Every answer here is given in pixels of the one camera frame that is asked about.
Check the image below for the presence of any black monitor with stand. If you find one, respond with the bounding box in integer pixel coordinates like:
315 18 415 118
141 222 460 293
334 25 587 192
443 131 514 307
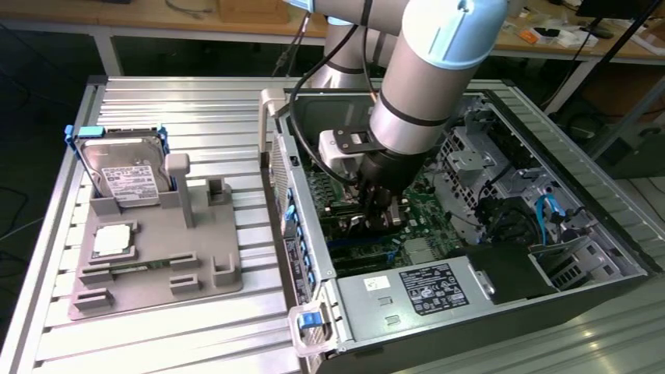
574 0 656 40

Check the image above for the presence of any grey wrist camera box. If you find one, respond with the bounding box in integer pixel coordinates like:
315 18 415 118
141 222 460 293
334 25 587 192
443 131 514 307
317 128 386 178

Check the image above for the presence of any silver CPU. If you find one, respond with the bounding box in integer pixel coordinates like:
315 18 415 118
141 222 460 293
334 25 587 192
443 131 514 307
91 224 134 258

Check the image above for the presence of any grey plastic parts rack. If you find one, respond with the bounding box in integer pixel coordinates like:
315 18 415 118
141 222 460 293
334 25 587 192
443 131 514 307
66 153 245 323

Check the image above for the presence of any hard disk in blue carrier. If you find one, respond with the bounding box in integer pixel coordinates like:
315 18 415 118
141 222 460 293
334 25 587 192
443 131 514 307
62 123 171 210

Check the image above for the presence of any grey power supply unit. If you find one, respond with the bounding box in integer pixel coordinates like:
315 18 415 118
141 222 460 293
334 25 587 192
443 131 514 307
335 259 492 343

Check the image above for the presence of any black graphics card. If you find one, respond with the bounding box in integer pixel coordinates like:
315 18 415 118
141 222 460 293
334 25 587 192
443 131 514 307
317 206 398 245

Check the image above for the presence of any black slanted pole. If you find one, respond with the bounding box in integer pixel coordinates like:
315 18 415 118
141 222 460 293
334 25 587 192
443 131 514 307
542 0 658 114

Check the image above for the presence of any green motherboard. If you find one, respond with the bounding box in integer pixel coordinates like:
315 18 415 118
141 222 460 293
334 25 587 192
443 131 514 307
305 155 468 273

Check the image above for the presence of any black camera cable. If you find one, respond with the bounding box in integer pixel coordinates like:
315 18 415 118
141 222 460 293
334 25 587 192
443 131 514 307
287 0 374 187

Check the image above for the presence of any wooden workbench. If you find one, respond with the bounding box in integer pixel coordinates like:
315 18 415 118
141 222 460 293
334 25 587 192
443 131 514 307
487 7 665 114
0 0 333 77

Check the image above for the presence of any open black PC case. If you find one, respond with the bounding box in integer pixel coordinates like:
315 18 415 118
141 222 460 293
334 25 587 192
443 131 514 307
257 79 665 374

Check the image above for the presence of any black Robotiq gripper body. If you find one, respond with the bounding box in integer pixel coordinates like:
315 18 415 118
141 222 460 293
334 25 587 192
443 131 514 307
355 149 430 196

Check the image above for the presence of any metal disk bay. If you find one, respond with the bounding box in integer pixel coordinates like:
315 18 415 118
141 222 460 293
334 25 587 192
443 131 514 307
438 124 520 211

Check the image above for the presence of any green RAM stick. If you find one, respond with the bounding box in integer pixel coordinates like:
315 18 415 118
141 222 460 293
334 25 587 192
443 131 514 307
110 263 171 273

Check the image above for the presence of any silver chipset heatsink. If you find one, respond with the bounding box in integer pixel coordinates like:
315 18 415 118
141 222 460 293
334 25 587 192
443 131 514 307
403 238 440 262

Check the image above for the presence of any blue disk wire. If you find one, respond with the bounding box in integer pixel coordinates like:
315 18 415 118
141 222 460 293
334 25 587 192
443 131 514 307
534 193 566 245

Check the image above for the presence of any black expansion slot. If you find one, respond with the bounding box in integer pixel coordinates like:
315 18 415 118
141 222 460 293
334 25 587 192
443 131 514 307
331 249 398 273

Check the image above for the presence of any hanging black cable with plug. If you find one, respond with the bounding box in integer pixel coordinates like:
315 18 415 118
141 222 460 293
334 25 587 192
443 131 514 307
270 10 313 78

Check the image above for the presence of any black plastic air shroud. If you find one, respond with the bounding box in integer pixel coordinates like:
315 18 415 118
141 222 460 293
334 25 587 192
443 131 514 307
448 245 559 305

